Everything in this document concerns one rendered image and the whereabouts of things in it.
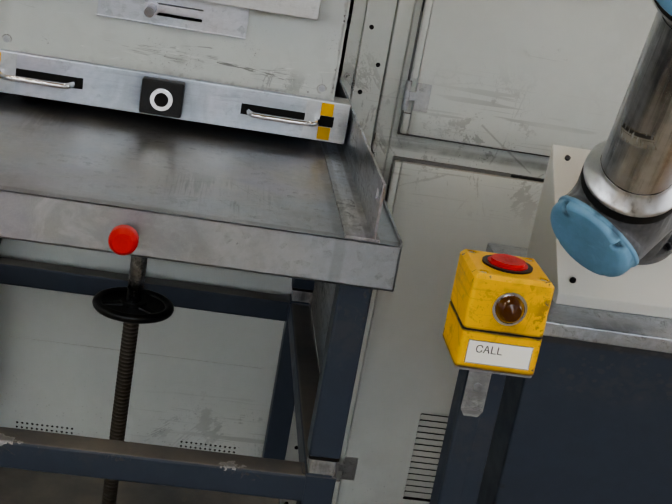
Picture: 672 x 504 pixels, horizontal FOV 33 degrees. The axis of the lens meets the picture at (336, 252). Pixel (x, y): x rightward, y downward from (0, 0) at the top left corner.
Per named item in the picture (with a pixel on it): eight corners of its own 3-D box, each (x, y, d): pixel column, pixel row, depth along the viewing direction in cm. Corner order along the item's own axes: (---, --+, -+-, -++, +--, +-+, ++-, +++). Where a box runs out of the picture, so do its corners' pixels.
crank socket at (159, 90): (180, 119, 161) (184, 85, 159) (137, 113, 160) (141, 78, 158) (181, 115, 163) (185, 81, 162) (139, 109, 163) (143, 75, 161)
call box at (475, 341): (533, 380, 110) (557, 283, 107) (454, 370, 109) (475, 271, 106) (515, 347, 118) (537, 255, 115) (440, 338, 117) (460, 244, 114)
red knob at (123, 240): (135, 259, 123) (138, 231, 122) (105, 255, 122) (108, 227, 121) (139, 247, 127) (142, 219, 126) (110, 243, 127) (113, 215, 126)
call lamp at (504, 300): (526, 333, 107) (534, 299, 106) (491, 328, 106) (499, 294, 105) (522, 327, 108) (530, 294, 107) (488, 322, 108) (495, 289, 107)
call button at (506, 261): (529, 284, 109) (533, 269, 109) (489, 278, 109) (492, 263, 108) (520, 270, 113) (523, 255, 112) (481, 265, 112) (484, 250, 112)
